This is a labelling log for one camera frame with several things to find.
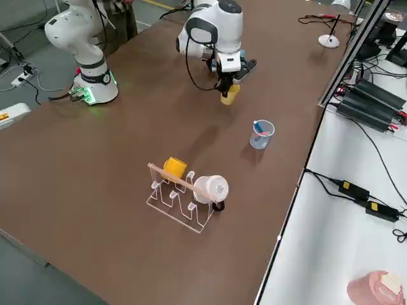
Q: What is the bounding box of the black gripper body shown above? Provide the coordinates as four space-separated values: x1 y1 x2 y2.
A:
219 71 240 86

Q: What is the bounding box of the yellow plastic cup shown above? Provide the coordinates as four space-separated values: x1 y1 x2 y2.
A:
220 84 241 106

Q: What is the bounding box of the clear measuring beaker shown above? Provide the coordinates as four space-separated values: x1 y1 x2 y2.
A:
249 119 275 150

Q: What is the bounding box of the yellow mug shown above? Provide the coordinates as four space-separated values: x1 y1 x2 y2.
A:
162 156 188 184

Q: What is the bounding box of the white mug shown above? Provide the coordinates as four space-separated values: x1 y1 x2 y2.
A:
193 174 230 204

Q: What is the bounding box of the white desk lamp black stem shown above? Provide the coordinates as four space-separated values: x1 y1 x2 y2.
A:
318 0 352 49

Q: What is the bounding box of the clear acrylic mug rack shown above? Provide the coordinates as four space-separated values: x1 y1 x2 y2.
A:
146 162 225 234

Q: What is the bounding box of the person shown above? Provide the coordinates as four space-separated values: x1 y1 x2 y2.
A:
95 0 140 57

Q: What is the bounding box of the black finned power supply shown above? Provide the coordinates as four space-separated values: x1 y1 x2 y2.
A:
336 95 398 133
352 79 407 112

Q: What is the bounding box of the black power adapter yellow label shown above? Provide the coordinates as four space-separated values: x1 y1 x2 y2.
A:
364 200 400 222
338 180 371 201

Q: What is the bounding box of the black monitor stand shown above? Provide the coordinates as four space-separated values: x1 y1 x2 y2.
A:
385 30 407 69

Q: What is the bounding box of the white power strip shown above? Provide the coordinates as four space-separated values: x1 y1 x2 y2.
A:
11 70 36 87

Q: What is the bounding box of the white box red yellow label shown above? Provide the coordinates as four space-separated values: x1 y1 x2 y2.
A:
0 102 32 133

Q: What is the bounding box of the pink round container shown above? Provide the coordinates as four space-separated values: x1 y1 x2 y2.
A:
346 269 407 305

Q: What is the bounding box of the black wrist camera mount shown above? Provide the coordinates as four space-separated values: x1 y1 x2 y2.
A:
237 58 258 84

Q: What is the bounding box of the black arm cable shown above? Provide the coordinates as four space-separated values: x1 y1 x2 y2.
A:
184 27 223 92

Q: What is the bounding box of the thin black lamp cable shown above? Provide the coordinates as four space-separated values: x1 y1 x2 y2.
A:
298 14 355 26

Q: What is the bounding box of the aluminium frame post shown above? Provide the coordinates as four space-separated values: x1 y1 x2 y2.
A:
317 0 392 107

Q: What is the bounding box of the black adapter cable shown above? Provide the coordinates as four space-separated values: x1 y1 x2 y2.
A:
304 169 366 201

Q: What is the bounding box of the long black cable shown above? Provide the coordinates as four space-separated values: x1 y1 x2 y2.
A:
327 101 407 206

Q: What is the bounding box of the black base cable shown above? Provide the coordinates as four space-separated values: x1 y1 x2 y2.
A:
48 90 85 103

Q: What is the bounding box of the black floor cable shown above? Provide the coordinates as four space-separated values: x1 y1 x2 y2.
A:
22 79 42 105

